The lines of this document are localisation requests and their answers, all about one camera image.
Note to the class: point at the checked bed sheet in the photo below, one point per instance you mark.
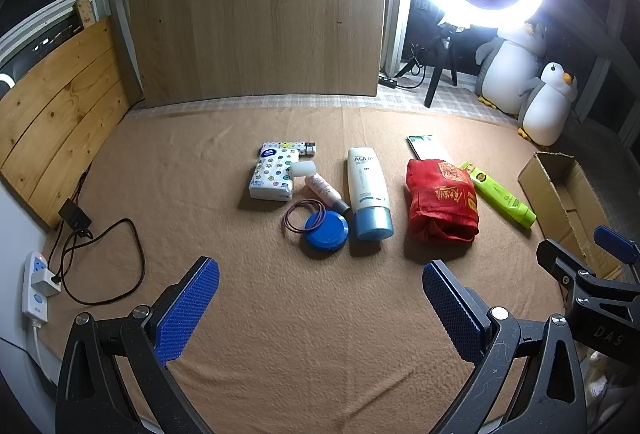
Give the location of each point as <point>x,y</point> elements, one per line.
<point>450,106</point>

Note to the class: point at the large wooden board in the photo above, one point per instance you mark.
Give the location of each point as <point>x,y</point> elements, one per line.
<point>250,13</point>

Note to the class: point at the black tripod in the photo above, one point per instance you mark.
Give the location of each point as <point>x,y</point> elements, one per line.
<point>439,73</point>

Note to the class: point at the pine wood panel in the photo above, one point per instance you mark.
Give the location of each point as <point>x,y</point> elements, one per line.
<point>50,113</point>

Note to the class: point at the small wooden block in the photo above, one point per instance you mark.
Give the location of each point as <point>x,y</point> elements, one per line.
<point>86,13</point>

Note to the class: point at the person's right hand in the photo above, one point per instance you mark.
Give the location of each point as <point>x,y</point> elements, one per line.
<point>602,379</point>

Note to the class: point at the patterned tissue pack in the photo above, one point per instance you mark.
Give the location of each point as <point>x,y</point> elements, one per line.
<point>270,174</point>

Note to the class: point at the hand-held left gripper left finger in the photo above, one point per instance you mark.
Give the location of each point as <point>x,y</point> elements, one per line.
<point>187,309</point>

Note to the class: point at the carded plastic package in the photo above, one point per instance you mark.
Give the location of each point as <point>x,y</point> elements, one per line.
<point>425,147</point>

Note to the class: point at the red bag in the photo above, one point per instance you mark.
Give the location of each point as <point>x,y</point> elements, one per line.
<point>440,204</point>

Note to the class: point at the small white round container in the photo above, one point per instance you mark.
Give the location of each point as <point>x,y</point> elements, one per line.
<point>305,168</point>

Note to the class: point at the cardboard box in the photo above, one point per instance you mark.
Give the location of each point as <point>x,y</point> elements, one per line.
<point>575,194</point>

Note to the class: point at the black power strip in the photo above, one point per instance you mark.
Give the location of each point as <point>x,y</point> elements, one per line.
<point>388,81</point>

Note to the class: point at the pink tube with grey cap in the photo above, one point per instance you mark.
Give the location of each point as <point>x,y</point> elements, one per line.
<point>322,191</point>

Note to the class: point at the white charger plug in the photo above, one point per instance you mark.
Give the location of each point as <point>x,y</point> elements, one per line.
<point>44,284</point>

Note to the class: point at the blue round jar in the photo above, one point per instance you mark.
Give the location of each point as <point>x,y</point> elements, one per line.
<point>326,231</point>

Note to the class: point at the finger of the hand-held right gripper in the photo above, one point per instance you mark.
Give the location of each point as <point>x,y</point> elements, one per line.
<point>617,241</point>
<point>557,256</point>

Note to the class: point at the black power adapter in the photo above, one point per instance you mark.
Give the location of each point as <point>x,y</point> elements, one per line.
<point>74,215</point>

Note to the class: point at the white tube with blue cap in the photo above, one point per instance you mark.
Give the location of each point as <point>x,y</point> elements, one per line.
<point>367,189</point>

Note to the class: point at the large penguin plush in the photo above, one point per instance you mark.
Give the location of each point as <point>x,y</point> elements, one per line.
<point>510,68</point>

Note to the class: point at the patterned lighter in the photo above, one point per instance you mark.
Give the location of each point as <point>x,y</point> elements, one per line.
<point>297,147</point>

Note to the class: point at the white power strip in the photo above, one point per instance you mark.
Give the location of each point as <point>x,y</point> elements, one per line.
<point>35,309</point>

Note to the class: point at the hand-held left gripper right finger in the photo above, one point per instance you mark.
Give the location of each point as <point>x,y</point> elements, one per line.
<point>452,309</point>

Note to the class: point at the green tube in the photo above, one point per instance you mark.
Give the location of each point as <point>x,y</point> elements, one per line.
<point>500,196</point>

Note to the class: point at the small penguin plush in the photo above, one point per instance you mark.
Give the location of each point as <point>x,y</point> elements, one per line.
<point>547,113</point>

